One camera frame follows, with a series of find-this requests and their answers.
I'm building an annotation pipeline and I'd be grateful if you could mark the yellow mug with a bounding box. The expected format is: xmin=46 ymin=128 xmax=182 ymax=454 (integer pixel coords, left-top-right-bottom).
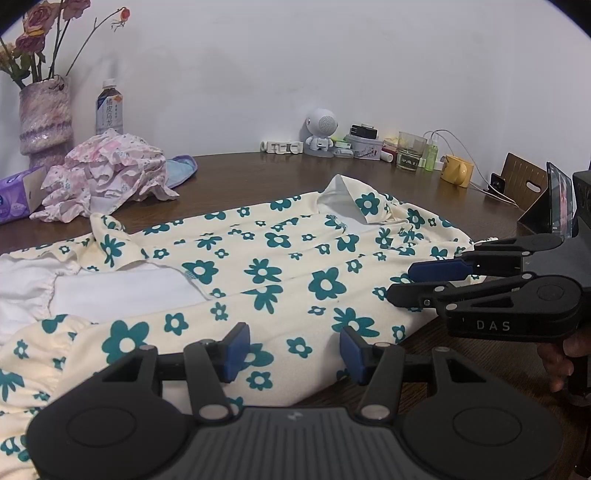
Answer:
xmin=441 ymin=155 xmax=475 ymax=189

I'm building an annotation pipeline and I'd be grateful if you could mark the dried pink flowers bouquet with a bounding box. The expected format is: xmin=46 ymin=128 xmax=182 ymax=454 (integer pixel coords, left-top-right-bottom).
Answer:
xmin=0 ymin=0 xmax=132 ymax=91

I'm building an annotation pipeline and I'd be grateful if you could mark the green spray bottle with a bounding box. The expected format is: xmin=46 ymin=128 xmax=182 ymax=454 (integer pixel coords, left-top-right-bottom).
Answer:
xmin=425 ymin=134 xmax=439 ymax=172

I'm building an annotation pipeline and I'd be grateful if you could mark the brown cardboard stand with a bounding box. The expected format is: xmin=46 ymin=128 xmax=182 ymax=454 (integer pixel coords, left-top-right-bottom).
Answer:
xmin=500 ymin=153 xmax=548 ymax=211

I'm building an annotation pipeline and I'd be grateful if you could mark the upright phone screen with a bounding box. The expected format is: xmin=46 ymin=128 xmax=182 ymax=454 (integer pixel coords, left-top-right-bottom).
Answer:
xmin=517 ymin=162 xmax=574 ymax=238

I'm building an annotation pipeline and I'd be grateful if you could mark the white tin box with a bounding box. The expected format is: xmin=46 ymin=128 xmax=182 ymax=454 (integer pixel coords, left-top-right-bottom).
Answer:
xmin=345 ymin=134 xmax=383 ymax=161

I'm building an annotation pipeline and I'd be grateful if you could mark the black charger block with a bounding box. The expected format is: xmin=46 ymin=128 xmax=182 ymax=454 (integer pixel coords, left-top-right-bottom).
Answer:
xmin=349 ymin=124 xmax=379 ymax=140

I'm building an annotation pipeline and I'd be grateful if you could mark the pink floral crumpled garment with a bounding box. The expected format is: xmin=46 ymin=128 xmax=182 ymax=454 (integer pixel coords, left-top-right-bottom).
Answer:
xmin=30 ymin=129 xmax=177 ymax=223

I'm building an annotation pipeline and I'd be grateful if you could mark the light blue cloth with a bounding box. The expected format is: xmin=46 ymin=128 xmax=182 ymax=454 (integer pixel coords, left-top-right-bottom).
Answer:
xmin=165 ymin=155 xmax=198 ymax=189

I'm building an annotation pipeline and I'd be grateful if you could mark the clear glass cup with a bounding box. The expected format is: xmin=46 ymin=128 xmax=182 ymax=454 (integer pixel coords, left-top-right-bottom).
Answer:
xmin=397 ymin=131 xmax=427 ymax=172

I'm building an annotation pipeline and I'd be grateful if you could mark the cream green floral garment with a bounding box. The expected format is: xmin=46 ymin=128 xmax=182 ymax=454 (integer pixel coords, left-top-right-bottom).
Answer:
xmin=1 ymin=175 xmax=473 ymax=479

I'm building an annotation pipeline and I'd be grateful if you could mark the person's right hand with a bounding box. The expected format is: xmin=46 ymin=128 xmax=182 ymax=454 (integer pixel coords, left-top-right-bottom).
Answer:
xmin=537 ymin=334 xmax=580 ymax=393

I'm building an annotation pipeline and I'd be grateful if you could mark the white charging cable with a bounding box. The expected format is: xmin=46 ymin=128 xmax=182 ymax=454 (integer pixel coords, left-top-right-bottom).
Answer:
xmin=421 ymin=129 xmax=521 ymax=206

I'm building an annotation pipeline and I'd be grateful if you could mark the purple knitted vase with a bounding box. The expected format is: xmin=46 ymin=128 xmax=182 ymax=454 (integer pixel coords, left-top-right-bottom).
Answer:
xmin=19 ymin=75 xmax=73 ymax=169

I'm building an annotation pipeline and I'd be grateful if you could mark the purple tissue box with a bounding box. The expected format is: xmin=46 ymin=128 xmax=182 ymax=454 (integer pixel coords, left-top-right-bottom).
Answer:
xmin=0 ymin=166 xmax=47 ymax=224

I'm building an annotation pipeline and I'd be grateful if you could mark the plastic drink bottle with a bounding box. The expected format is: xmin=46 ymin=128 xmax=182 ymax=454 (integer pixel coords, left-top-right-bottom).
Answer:
xmin=95 ymin=79 xmax=123 ymax=135

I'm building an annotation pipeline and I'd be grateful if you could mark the white power strip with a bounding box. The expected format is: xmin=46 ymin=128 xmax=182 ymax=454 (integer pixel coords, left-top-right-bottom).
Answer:
xmin=260 ymin=141 xmax=304 ymax=155

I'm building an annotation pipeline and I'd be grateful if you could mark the white robot figurine speaker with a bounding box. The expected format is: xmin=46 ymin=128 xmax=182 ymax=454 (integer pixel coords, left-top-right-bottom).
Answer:
xmin=304 ymin=108 xmax=339 ymax=158

